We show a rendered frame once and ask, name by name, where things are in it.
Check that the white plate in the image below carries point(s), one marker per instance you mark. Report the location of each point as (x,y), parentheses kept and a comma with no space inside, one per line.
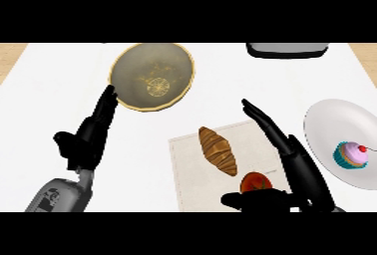
(339,132)

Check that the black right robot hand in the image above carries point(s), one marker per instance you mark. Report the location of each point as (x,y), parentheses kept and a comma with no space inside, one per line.
(299,172)

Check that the beige placemat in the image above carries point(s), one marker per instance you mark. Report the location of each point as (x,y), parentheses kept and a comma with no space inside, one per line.
(206,186)

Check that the pink cupcake with cherry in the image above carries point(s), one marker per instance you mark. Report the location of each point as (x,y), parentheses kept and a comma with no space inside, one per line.
(351,155)

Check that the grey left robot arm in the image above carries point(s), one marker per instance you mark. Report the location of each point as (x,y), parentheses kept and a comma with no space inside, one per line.
(57,196)

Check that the red tomato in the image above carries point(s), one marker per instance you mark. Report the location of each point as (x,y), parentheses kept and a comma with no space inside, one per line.
(255,182)

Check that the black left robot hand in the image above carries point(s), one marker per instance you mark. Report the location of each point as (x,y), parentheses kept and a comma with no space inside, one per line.
(91,132)

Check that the brown croissant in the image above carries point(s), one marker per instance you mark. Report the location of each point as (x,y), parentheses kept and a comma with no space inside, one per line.
(218,150)

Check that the grey bowl with gold rim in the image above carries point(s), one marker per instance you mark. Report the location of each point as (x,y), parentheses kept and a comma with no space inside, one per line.
(151,76)

